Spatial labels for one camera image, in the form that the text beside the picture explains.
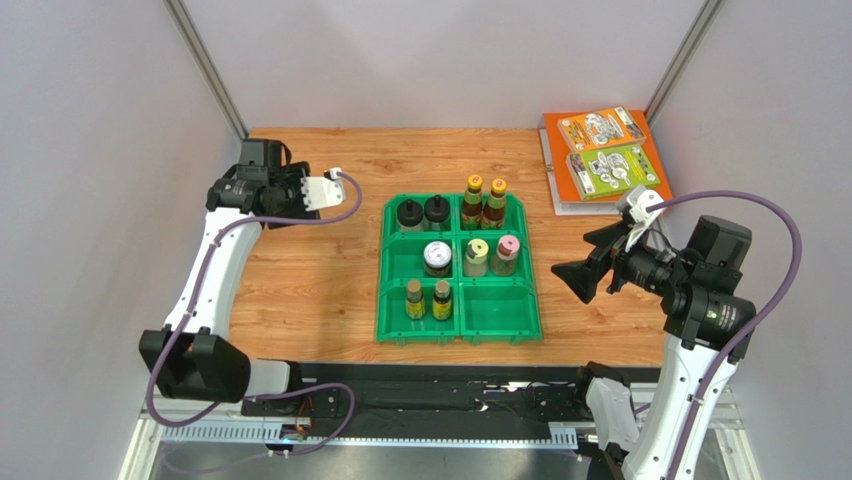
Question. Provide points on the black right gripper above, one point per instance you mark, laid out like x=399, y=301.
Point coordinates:
x=616, y=264

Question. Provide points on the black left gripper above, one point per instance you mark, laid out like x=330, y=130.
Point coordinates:
x=292, y=174

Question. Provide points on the pink lid spice bottle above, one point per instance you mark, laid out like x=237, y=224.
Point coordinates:
x=504, y=261

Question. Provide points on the yellow cap soy sauce bottle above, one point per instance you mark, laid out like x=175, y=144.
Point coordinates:
x=494, y=211

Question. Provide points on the yellow-green lid sesame jar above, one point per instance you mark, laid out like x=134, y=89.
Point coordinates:
x=475, y=258

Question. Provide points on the black lid jar white granules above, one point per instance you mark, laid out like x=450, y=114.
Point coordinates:
x=409, y=216

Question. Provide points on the yellow cap green label bottle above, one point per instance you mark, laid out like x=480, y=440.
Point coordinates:
x=472, y=203

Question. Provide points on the white lid sauce jar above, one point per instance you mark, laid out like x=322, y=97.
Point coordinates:
x=437, y=258

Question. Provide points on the small yellow label oil bottle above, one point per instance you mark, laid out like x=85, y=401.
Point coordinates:
x=414, y=300

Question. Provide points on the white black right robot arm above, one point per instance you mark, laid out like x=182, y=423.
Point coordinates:
x=696, y=286

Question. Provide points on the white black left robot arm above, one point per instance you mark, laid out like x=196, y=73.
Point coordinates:
x=190, y=357

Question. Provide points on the green comic book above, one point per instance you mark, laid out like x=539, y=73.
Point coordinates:
x=611, y=172

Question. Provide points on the orange comic book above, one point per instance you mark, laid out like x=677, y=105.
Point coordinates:
x=607, y=128

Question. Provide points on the green plastic divided bin tray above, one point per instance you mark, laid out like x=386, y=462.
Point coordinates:
x=485, y=309

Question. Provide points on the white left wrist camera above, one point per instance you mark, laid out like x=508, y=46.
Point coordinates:
x=320, y=192

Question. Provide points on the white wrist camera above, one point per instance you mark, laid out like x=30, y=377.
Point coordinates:
x=634, y=207
x=320, y=192

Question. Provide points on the orange ring binder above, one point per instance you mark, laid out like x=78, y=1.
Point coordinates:
x=564, y=195

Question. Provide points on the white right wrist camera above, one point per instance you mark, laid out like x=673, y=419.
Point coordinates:
x=634, y=207

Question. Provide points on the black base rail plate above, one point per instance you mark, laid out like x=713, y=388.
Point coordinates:
x=432, y=402

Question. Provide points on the aluminium frame post left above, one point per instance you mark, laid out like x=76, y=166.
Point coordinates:
x=185, y=25

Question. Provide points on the aluminium frame post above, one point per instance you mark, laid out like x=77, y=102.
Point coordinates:
x=692, y=40
x=185, y=25

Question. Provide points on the aluminium frame post right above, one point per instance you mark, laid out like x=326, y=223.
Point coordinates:
x=692, y=40

